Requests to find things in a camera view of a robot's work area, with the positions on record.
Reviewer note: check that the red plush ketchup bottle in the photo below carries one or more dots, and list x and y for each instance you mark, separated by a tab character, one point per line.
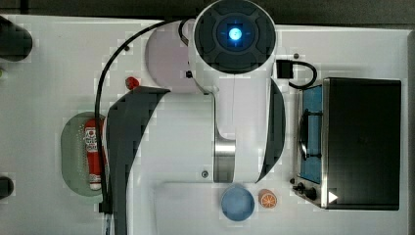
92	155

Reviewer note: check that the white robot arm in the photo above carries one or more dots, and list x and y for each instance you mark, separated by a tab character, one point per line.
230	131

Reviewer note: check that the green oval strainer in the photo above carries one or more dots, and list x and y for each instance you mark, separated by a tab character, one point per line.
74	165

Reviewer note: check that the lavender round plate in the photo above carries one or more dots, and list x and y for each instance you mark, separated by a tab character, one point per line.
167	59

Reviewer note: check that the red plush strawberry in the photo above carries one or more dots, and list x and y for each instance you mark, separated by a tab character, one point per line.
132	82

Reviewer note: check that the blue bowl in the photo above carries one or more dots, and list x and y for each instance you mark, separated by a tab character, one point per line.
237	203

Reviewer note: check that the orange slice toy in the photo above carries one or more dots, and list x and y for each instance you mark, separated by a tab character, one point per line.
267	199

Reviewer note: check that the black toaster oven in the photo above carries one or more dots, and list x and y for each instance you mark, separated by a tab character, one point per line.
349	144

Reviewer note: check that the black cup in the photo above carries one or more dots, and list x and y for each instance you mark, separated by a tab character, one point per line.
15	42

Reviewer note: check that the dark cylinder cup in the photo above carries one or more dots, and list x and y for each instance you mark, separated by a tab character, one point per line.
6	187

